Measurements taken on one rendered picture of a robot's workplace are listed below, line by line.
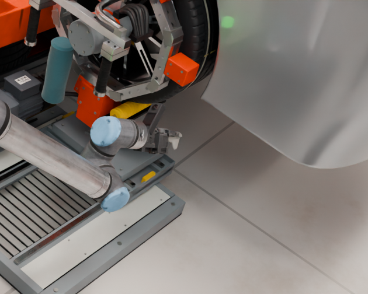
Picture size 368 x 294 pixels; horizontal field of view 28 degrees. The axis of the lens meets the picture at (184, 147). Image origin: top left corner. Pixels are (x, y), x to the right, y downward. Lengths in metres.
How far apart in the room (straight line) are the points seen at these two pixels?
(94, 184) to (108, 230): 0.92
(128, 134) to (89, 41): 0.48
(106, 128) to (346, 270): 1.58
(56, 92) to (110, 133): 0.70
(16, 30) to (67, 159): 1.16
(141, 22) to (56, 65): 0.45
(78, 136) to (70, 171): 1.14
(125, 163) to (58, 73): 0.53
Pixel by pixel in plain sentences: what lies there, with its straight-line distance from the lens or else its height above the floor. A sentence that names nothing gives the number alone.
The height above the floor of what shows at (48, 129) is 0.16.
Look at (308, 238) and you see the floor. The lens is 3.43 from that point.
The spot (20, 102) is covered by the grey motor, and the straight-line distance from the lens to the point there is 3.03.
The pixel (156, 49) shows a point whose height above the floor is 0.74.
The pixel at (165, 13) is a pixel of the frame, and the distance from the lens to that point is 2.51.
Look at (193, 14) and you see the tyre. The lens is 2.54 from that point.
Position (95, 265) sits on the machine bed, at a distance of 2.86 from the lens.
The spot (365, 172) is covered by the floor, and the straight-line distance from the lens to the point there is 3.98.
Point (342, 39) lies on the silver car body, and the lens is 2.29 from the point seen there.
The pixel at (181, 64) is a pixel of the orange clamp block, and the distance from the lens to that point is 2.53.
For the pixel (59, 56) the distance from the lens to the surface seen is 2.73.
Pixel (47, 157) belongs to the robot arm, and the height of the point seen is 0.94.
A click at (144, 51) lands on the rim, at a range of 2.75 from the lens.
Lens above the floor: 2.24
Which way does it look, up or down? 38 degrees down
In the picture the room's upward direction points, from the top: 20 degrees clockwise
